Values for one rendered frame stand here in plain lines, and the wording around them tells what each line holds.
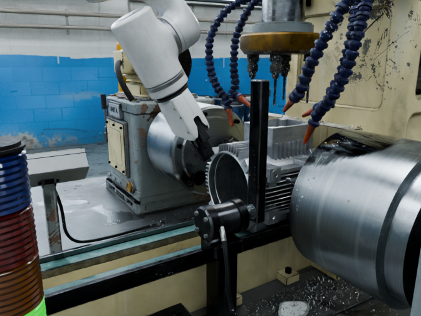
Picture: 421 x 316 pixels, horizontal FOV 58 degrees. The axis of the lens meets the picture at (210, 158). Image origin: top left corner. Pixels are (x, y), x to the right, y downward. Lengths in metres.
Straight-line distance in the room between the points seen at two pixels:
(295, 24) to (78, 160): 0.55
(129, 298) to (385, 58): 0.71
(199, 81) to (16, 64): 2.86
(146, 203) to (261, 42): 0.67
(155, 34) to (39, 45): 5.51
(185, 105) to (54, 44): 5.52
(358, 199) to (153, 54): 0.43
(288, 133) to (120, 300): 0.47
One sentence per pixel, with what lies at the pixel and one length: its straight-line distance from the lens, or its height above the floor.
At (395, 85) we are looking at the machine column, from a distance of 0.90.
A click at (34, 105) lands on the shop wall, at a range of 6.23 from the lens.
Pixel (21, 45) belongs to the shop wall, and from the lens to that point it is 6.20.
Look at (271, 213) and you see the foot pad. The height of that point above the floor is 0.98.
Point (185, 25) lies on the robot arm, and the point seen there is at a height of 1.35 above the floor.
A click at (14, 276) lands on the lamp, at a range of 0.35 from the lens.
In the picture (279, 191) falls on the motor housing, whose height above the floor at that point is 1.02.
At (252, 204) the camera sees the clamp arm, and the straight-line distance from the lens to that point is 0.69.
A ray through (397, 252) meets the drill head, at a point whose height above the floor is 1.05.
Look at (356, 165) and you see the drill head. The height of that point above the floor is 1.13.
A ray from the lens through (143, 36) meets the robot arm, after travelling 0.71.
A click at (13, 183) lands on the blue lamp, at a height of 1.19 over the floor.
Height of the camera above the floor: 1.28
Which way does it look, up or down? 14 degrees down
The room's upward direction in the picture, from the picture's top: straight up
